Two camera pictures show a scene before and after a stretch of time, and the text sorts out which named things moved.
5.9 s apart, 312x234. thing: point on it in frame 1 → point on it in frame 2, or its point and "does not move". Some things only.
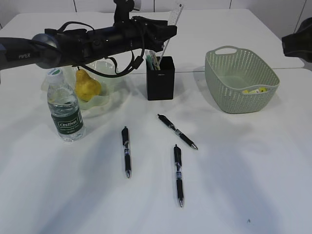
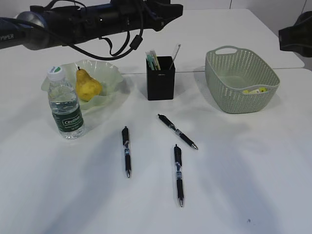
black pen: [178, 158] does not move
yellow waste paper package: [260, 89] does not move
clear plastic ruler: [173, 20] → [175, 53]
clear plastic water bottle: [63, 106] does not move
